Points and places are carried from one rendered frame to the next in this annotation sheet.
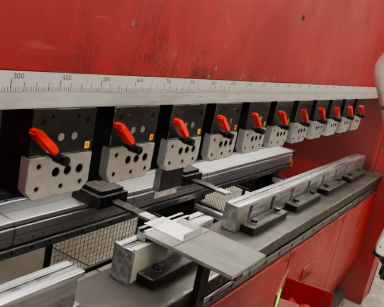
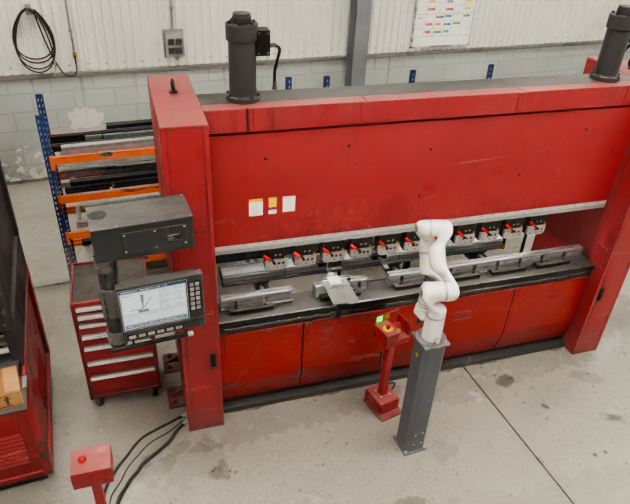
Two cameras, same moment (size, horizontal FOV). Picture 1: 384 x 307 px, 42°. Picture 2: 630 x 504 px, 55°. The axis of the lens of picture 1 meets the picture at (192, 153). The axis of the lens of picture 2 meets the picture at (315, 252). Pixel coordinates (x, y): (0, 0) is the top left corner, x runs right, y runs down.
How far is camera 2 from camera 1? 323 cm
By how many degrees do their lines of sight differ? 41
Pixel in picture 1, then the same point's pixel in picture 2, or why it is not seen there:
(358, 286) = (572, 341)
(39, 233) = (295, 272)
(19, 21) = (258, 232)
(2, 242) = (280, 273)
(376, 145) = (594, 241)
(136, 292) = (315, 300)
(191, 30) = (328, 219)
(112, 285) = (309, 296)
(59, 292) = (283, 294)
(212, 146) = (353, 253)
